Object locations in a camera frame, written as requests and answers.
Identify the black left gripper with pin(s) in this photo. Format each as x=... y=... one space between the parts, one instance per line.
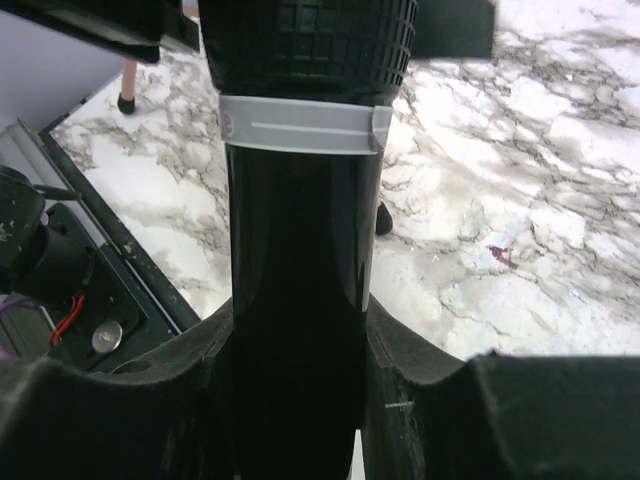
x=134 y=29

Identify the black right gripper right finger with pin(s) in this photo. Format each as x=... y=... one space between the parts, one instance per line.
x=429 y=415

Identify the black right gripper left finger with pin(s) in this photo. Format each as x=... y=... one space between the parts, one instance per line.
x=153 y=417

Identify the black handheld microphone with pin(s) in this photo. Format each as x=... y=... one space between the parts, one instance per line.
x=305 y=100

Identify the black clip-on holder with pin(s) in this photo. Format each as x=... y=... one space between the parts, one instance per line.
x=454 y=29

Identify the pink perforated music stand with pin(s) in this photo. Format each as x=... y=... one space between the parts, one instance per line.
x=126 y=97

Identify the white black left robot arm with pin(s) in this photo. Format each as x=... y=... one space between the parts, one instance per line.
x=25 y=241

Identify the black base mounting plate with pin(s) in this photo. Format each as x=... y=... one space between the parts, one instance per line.
x=130 y=307

